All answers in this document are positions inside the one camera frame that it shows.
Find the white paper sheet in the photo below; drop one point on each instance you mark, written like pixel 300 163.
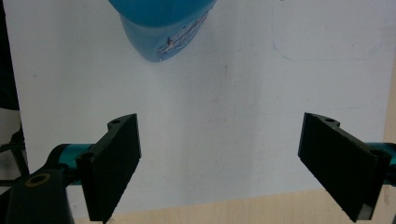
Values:
pixel 218 109

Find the blue plastic bottle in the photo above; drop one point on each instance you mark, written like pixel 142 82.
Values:
pixel 155 34

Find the black metal stand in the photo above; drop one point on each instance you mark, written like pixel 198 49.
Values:
pixel 17 149

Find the dark curtain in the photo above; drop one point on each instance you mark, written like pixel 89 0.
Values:
pixel 7 62

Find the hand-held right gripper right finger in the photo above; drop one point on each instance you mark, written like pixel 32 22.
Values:
pixel 339 165

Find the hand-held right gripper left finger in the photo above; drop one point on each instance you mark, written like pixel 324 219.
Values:
pixel 109 168

